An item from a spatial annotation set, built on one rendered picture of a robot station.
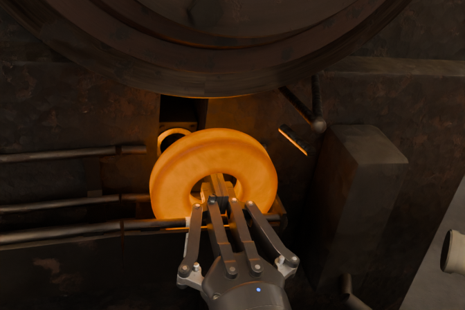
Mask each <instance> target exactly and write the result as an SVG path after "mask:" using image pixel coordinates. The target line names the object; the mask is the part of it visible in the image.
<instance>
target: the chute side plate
mask: <svg viewBox="0 0 465 310"><path fill-rule="evenodd" d="M224 228H225V231H226V236H227V238H228V243H230V245H231V247H232V252H233V253H237V252H236V249H235V245H234V241H233V237H232V235H231V231H230V227H229V226H224ZM248 231H249V233H250V237H251V239H252V241H254V242H255V246H256V249H257V253H258V255H259V256H260V257H262V258H263V259H265V260H266V261H267V262H268V263H270V262H269V260H268V258H267V257H266V256H265V254H264V252H263V250H262V249H261V248H260V246H259V244H258V243H257V241H256V240H255V238H254V237H253V235H252V233H251V232H250V230H249V229H248ZM186 233H189V228H187V229H175V230H156V231H145V232H125V233H124V251H123V255H122V240H121V234H120V233H114V234H108V235H98V236H92V237H79V238H72V239H61V240H55V241H43V242H37V243H31V244H20V245H13V246H2V247H0V304H1V303H7V302H16V301H21V300H30V299H35V298H45V297H50V296H55V295H64V294H70V293H79V292H84V291H93V290H98V289H108V288H113V287H118V286H129V285H138V284H153V283H161V282H175V281H176V280H177V275H178V269H179V266H180V264H181V262H182V261H183V259H184V257H183V256H184V249H185V238H186ZM214 260H215V258H214V255H213V251H212V246H211V243H210V237H209V234H208V229H207V228H201V234H200V242H199V254H198V259H197V263H199V266H200V267H201V275H202V276H203V277H205V276H206V274H207V272H208V271H209V269H210V267H211V266H212V264H213V262H214Z"/></svg>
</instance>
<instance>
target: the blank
mask: <svg viewBox="0 0 465 310"><path fill-rule="evenodd" d="M216 173H224V174H230V175H232V176H234V177H235V178H236V179H237V182H236V185H235V187H234V191H235V194H236V197H237V198H238V199H239V200H240V201H242V202H246V201H247V200H251V201H254V202H255V204H256V205H257V207H258V208H259V209H260V211H261V212H262V213H267V212H268V211H269V209H270V208H271V206H272V204H273V202H274V200H275V195H276V192H277V173H276V171H275V167H274V165H273V163H272V161H271V159H270V157H269V155H268V153H267V152H266V150H265V149H264V147H263V146H262V145H261V144H260V143H259V142H258V141H257V140H255V139H254V138H253V137H251V136H249V135H248V134H245V133H243V132H241V131H237V130H234V129H226V128H212V129H203V130H200V131H196V132H193V133H191V134H188V135H186V136H184V137H182V138H180V139H178V140H177V141H176V142H174V143H173V144H171V145H170V146H169V147H168V148H167V149H166V150H165V151H164V152H163V153H162V154H161V156H160V157H159V158H158V160H157V162H156V163H155V165H154V167H153V170H152V173H151V176H150V180H149V191H150V197H151V203H152V210H153V212H154V215H155V217H156V218H157V219H167V218H181V217H190V216H191V211H192V205H193V204H194V203H200V204H202V200H199V199H196V198H194V197H193V196H192V195H191V194H190V191H191V189H192V187H193V186H194V184H195V183H196V182H197V181H199V180H200V179H202V178H203V177H205V176H208V175H211V174H216Z"/></svg>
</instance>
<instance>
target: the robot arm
mask: <svg viewBox="0 0 465 310"><path fill-rule="evenodd" d="M204 181H205V183H202V185H201V193H200V194H201V200H202V204H200V203H194V204H193V205H192V211H191V216H190V226H189V233H188V243H187V250H186V256H185V257H184V259H183V261H182V262H181V264H180V266H179V269H178V275H177V280H176V285H177V286H178V287H179V288H180V289H185V288H187V287H188V286H191V287H192V288H194V289H197V290H199V291H200V294H201V297H202V298H203V300H204V301H205V302H206V304H207V305H208V308H209V310H292V309H291V305H290V303H289V299H288V298H287V295H286V292H285V291H284V285H285V279H286V278H289V279H291V278H293V277H294V276H295V272H296V271H297V268H298V265H299V263H300V259H299V258H298V257H297V256H296V255H295V254H293V253H292V252H291V251H290V250H289V249H288V248H286V247H285V246H284V244H283V243H282V241H281V240H280V238H279V237H278V236H277V234H276V233H275V231H274V230H273V229H272V227H271V225H270V224H269V222H268V221H267V220H266V218H265V217H264V215H263V214H262V212H261V211H260V209H259V208H258V207H257V205H256V204H255V202H254V201H251V200H247V201H246V202H242V201H240V200H239V199H238V198H237V197H236V194H235V191H234V188H233V185H232V183H231V182H230V181H224V178H223V174H222V173H216V174H211V175H208V176H205V177H204ZM225 213H226V217H227V220H228V224H229V227H230V231H231V235H232V239H233V241H234V245H235V249H236V252H237V253H233V250H232V247H231V245H230V243H228V238H227V236H226V231H225V228H224V224H223V221H222V218H221V215H224V214H225ZM204 219H205V220H206V226H207V229H208V234H209V237H210V243H211V246H212V251H213V255H214V258H215V260H214V262H213V264H212V266H211V267H210V269H209V271H208V272H207V274H206V276H205V277H203V276H202V275H201V267H200V266H199V263H197V259H198V254H199V242H200V234H201V221H202V220H204ZM225 219H226V218H225ZM248 229H249V230H250V232H251V233H252V235H253V237H254V238H255V240H256V241H257V243H258V244H259V246H260V248H261V249H262V250H263V252H264V254H265V256H266V257H267V258H268V260H269V262H270V263H271V264H272V265H273V266H272V265H271V264H269V263H268V262H267V261H266V260H265V259H263V258H262V257H260V256H259V255H258V253H257V249H256V246H255V242H254V241H252V239H251V237H250V233H249V231H248Z"/></svg>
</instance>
